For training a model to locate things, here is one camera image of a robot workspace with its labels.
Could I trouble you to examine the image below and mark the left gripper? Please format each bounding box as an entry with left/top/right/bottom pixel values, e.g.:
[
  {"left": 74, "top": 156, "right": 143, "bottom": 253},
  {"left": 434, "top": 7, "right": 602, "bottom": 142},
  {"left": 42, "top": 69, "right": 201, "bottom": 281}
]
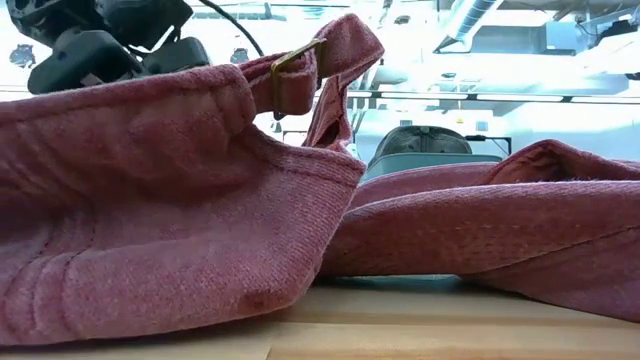
[{"left": 7, "top": 0, "right": 211, "bottom": 96}]

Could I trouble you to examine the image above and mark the red baseball cap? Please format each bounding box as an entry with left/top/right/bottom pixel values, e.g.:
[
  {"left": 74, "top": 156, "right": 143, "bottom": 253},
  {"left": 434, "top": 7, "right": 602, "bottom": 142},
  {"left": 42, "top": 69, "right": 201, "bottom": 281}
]
[{"left": 0, "top": 12, "right": 640, "bottom": 349}]

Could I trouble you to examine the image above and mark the black baseball cap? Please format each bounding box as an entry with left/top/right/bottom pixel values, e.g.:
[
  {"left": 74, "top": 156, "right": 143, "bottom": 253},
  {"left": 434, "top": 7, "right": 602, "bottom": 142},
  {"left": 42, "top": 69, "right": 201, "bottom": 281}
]
[{"left": 373, "top": 124, "right": 474, "bottom": 156}]

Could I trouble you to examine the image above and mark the dark hanging ceiling object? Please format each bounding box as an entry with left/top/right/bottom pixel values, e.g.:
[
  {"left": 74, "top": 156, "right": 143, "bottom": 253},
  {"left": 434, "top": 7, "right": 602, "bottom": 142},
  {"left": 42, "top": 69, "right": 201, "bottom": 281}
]
[{"left": 8, "top": 43, "right": 37, "bottom": 69}]

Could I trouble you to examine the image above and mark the grey-blue plastic bin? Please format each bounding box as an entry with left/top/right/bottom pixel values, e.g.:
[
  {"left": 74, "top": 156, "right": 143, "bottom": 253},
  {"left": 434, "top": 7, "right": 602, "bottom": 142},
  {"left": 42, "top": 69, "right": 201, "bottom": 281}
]
[{"left": 360, "top": 152, "right": 504, "bottom": 182}]

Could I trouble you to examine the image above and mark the black left camera cable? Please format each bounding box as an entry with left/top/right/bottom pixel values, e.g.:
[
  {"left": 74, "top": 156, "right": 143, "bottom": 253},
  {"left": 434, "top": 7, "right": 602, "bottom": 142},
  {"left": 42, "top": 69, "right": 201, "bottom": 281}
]
[{"left": 198, "top": 0, "right": 266, "bottom": 57}]

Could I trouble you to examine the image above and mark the black rectangular stand frame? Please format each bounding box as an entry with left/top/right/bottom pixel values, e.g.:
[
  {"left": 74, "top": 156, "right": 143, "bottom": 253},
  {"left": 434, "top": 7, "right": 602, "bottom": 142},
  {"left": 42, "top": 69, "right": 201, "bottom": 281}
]
[{"left": 464, "top": 134, "right": 513, "bottom": 157}]

